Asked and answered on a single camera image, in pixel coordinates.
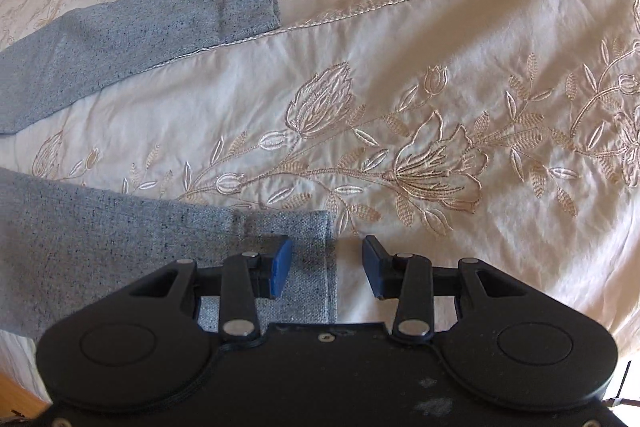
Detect cream embroidered bedspread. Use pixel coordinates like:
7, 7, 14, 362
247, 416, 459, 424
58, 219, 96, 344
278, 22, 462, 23
1, 0, 639, 395

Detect grey blue speckled pants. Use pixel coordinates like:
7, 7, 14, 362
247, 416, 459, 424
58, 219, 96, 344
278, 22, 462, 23
1, 0, 337, 339

